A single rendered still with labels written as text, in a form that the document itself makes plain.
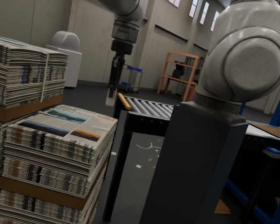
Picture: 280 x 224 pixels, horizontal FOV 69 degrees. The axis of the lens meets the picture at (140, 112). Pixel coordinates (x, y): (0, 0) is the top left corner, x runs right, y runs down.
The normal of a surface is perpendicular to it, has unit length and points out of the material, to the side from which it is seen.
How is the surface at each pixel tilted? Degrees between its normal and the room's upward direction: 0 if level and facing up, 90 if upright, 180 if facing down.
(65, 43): 90
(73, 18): 90
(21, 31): 90
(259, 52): 100
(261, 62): 97
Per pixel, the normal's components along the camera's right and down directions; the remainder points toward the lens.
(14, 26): 0.70, 0.33
